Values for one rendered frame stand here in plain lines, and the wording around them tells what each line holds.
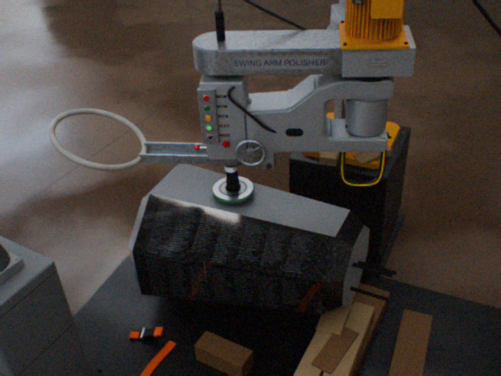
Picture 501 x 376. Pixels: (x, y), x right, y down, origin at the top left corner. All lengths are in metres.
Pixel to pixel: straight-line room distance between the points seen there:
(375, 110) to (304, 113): 0.32
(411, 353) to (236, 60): 1.77
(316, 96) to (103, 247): 2.11
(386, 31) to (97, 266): 2.45
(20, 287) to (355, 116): 1.68
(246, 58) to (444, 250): 2.10
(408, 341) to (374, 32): 1.67
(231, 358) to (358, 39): 1.73
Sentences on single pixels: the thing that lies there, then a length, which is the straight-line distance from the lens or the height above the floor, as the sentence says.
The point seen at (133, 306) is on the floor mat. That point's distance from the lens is 3.78.
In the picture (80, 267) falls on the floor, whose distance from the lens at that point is 4.16.
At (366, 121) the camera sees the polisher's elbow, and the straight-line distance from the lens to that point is 2.81.
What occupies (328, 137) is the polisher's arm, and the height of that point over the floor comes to 1.22.
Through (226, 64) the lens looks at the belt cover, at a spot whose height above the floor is 1.61.
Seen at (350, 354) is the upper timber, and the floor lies 0.23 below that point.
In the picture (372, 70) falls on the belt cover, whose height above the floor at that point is 1.58.
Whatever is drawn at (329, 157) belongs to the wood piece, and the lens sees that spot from 3.42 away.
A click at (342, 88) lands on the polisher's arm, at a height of 1.49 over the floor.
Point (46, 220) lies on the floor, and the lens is 4.64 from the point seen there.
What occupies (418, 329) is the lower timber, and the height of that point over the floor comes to 0.11.
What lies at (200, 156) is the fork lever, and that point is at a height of 1.10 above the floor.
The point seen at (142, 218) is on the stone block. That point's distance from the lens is 3.28.
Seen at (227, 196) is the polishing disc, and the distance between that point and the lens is 3.09.
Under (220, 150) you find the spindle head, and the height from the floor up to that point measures 1.17.
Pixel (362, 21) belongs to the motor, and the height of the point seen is 1.78.
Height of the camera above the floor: 2.71
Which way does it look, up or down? 37 degrees down
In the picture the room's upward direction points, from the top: 3 degrees counter-clockwise
